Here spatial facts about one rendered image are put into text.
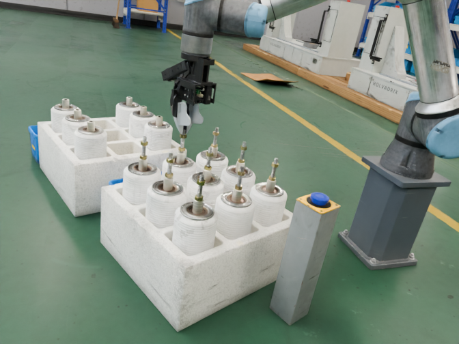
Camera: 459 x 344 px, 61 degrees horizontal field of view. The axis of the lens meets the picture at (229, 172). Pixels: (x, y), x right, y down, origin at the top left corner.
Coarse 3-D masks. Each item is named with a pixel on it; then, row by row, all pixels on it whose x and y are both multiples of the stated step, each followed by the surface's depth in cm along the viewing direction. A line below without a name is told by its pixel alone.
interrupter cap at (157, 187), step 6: (162, 180) 96; (156, 186) 93; (162, 186) 94; (174, 186) 95; (180, 186) 95; (156, 192) 91; (162, 192) 91; (168, 192) 91; (174, 192) 92; (180, 192) 92
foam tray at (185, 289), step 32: (128, 224) 96; (256, 224) 99; (288, 224) 101; (128, 256) 99; (160, 256) 87; (192, 256) 83; (224, 256) 87; (256, 256) 96; (160, 288) 89; (192, 288) 84; (224, 288) 92; (256, 288) 102; (192, 320) 89
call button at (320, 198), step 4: (316, 192) 86; (320, 192) 86; (312, 196) 84; (316, 196) 84; (320, 196) 84; (324, 196) 85; (312, 200) 84; (316, 200) 83; (320, 200) 83; (324, 200) 83; (328, 200) 84; (316, 204) 84; (320, 204) 84; (324, 204) 84
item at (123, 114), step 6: (120, 108) 148; (126, 108) 147; (132, 108) 148; (138, 108) 150; (120, 114) 148; (126, 114) 148; (120, 120) 149; (126, 120) 149; (120, 126) 150; (126, 126) 150
